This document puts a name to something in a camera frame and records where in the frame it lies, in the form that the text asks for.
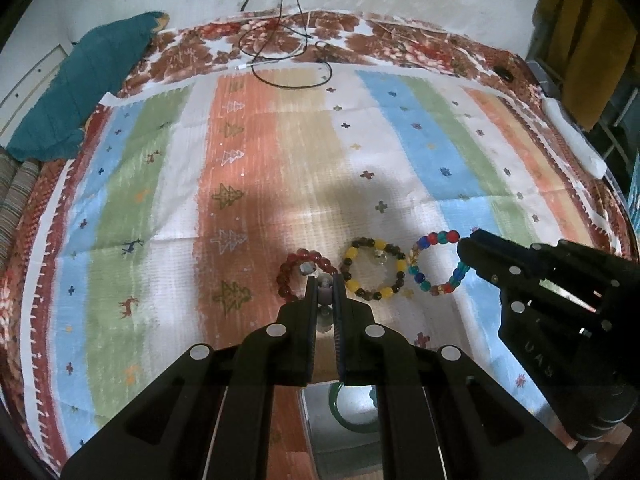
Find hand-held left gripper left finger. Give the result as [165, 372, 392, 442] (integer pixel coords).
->
[60, 276, 321, 480]

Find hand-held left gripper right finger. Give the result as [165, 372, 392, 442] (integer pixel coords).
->
[332, 275, 589, 480]

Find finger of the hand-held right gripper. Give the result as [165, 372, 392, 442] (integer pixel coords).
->
[469, 228, 567, 282]
[457, 238, 540, 312]

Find white bead bracelet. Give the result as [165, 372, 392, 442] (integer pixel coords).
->
[317, 275, 335, 335]

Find red bead bracelet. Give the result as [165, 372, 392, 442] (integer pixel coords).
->
[278, 248, 347, 306]

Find multicolour bead bracelet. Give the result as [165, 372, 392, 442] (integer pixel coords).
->
[409, 230, 474, 297]

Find grey jewelry box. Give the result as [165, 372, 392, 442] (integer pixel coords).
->
[299, 382, 387, 480]

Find green bangle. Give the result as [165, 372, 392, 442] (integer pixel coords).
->
[327, 381, 382, 434]

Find striped patterned mat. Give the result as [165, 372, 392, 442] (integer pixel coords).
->
[25, 66, 610, 456]

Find yellow cloth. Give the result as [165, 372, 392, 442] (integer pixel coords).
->
[542, 0, 627, 132]

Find floral brown blanket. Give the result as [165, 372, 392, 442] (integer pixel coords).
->
[0, 9, 637, 463]

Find striped grey cushion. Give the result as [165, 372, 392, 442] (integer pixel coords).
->
[0, 152, 42, 266]

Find teal cloth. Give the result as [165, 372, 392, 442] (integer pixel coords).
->
[6, 11, 170, 162]

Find yellow and brown bead bracelet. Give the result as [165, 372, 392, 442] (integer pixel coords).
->
[339, 237, 409, 302]

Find black cable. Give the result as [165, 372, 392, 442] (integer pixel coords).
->
[237, 0, 334, 90]

